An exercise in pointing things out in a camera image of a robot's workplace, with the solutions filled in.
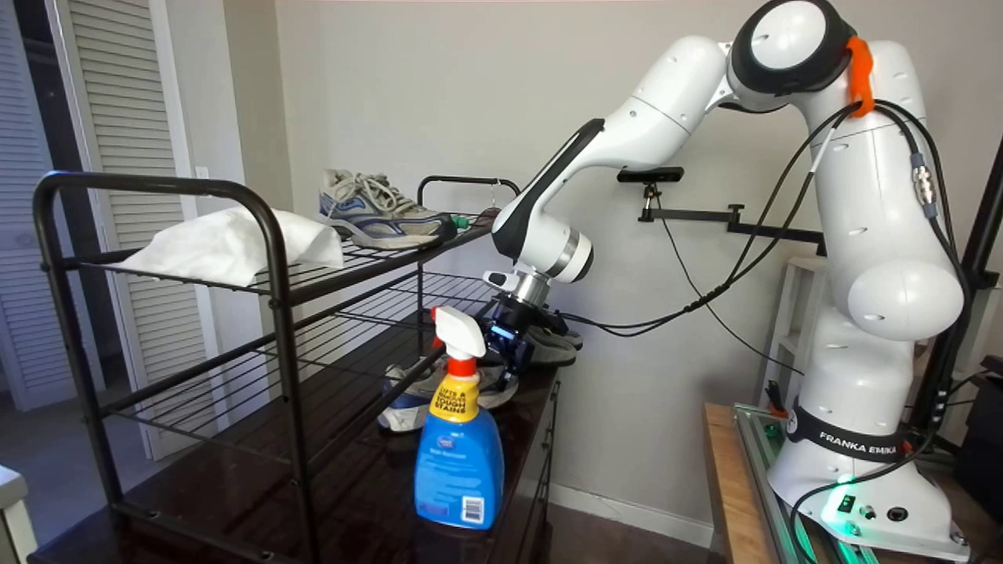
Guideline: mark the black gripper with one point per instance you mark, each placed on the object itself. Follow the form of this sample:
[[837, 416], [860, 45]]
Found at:
[[522, 330]]

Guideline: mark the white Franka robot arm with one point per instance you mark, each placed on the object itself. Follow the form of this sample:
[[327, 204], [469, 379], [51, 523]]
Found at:
[[878, 260]]

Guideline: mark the blue spray bottle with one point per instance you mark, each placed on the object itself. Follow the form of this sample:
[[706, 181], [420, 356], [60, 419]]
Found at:
[[458, 458]]

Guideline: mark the grey felt slipper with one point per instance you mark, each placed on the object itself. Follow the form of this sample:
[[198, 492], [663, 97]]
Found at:
[[403, 416]]

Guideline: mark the light wooden robot table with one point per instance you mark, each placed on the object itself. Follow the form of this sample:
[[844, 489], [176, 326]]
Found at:
[[732, 489]]

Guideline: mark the black metal shoe rack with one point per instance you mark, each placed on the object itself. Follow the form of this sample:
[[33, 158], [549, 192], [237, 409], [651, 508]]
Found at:
[[283, 313]]

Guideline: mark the white crumpled cloth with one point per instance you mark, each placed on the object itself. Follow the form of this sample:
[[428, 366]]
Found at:
[[231, 245]]

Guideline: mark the white louvered closet door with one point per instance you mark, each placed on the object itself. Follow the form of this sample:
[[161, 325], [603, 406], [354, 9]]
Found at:
[[136, 158]]

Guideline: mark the black monitor box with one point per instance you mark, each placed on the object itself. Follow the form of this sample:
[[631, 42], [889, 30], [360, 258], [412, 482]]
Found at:
[[981, 439]]

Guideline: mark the black upright pole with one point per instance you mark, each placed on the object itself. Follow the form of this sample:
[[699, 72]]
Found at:
[[976, 239]]

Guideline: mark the white furniture corner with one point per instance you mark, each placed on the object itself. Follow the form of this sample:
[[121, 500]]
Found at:
[[13, 519]]

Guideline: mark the black camera on boom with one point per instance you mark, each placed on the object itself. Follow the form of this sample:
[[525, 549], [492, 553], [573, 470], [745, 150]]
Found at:
[[651, 172]]

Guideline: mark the white leaning frame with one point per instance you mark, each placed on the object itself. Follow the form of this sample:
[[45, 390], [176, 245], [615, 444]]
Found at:
[[784, 332]]

